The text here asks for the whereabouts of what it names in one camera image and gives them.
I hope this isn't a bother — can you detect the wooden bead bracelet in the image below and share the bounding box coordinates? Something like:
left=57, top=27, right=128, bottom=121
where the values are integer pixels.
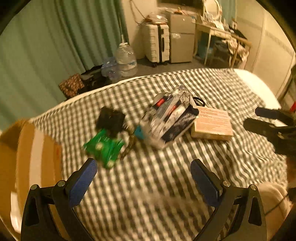
left=119, top=126, right=137, bottom=160

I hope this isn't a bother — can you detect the white suitcase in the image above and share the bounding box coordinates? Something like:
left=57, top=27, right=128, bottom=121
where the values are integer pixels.
left=142, top=24, right=170, bottom=65

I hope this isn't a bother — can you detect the grey mini fridge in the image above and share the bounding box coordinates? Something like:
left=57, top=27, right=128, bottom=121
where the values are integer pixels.
left=168, top=14, right=196, bottom=63

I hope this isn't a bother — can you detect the checkered bed sheet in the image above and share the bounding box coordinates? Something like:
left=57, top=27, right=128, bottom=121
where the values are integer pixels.
left=32, top=68, right=287, bottom=240

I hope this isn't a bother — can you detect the black glossy box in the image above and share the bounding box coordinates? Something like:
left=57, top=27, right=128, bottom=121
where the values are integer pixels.
left=96, top=106, right=125, bottom=138

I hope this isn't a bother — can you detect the crumpled silver foil bag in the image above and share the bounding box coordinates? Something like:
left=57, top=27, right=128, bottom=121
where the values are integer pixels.
left=139, top=85, right=199, bottom=149

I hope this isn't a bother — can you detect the beige cardboard box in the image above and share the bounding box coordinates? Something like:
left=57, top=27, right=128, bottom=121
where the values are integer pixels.
left=191, top=106, right=233, bottom=141

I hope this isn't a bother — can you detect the large clear water jug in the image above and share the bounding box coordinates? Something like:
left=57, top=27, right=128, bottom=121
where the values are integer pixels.
left=115, top=43, right=137, bottom=77

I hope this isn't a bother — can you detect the teal blue pouch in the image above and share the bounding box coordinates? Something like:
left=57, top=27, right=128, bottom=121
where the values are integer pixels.
left=133, top=125, right=147, bottom=140

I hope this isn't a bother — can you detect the patterned brown bag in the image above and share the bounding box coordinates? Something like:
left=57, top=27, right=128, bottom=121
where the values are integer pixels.
left=58, top=73, right=85, bottom=99

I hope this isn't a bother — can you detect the green snack packet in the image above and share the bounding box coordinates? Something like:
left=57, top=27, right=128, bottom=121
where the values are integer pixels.
left=83, top=129, right=125, bottom=169

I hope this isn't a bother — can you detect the black bag on floor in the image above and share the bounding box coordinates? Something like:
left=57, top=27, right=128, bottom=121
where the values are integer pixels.
left=79, top=65, right=112, bottom=93

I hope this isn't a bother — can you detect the wooden desk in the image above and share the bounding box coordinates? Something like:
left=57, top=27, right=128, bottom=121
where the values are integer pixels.
left=194, top=23, right=252, bottom=68

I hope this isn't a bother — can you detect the green curtain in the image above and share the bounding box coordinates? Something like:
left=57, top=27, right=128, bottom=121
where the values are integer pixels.
left=1, top=1, right=127, bottom=130

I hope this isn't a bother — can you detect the brown cardboard box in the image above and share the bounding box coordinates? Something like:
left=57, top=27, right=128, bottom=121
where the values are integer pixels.
left=1, top=120, right=62, bottom=240

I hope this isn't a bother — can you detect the pack of water bottles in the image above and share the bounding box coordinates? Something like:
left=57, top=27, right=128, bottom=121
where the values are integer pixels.
left=101, top=57, right=121, bottom=82

